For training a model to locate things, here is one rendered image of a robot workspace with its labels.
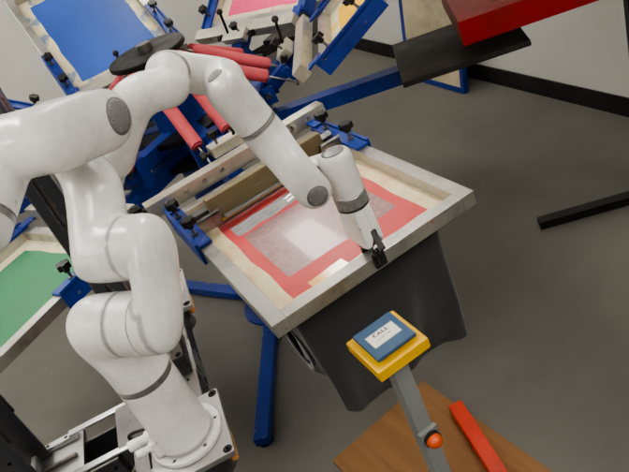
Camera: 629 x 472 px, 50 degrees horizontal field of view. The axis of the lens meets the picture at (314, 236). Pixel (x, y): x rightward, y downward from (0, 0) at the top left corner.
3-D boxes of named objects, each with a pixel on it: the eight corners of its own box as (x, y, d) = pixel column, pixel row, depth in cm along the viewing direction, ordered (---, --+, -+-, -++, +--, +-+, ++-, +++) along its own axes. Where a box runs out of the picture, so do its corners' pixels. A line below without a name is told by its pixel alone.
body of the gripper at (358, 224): (326, 200, 152) (343, 240, 158) (349, 214, 144) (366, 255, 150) (353, 184, 154) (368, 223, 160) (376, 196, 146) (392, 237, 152)
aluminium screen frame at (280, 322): (476, 202, 165) (473, 190, 163) (278, 339, 150) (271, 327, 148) (324, 134, 229) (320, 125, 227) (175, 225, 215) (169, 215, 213)
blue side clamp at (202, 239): (220, 256, 192) (210, 236, 188) (205, 265, 191) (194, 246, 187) (187, 222, 216) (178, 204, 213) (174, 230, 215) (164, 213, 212)
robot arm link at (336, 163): (288, 181, 139) (276, 165, 147) (307, 222, 144) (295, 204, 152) (353, 148, 140) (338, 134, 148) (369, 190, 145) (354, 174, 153)
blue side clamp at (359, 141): (375, 157, 205) (368, 138, 202) (362, 166, 204) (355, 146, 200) (329, 136, 230) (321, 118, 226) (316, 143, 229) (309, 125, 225)
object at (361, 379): (474, 332, 195) (436, 214, 172) (347, 426, 184) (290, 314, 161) (466, 328, 197) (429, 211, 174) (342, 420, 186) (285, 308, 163)
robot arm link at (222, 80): (134, 88, 123) (136, 65, 135) (211, 168, 134) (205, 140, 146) (202, 30, 120) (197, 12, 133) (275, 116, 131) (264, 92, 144)
